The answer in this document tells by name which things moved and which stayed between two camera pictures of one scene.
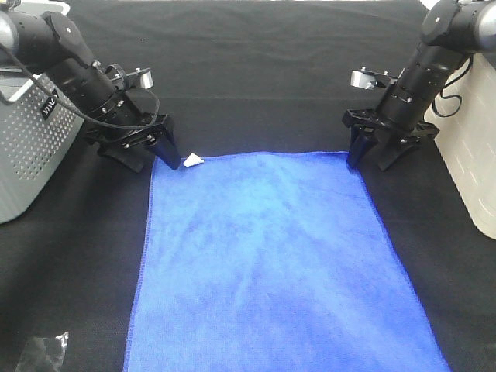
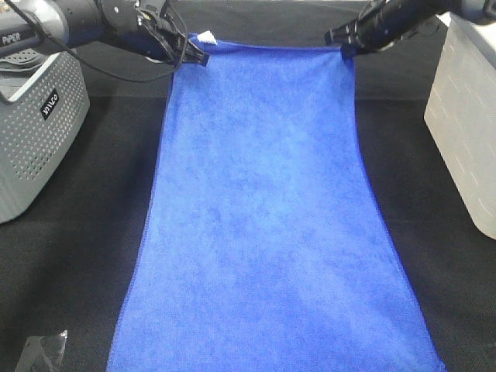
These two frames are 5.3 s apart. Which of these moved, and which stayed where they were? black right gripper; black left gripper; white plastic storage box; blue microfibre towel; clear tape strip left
Moved: black right gripper; blue microfibre towel; black left gripper
Stayed: white plastic storage box; clear tape strip left
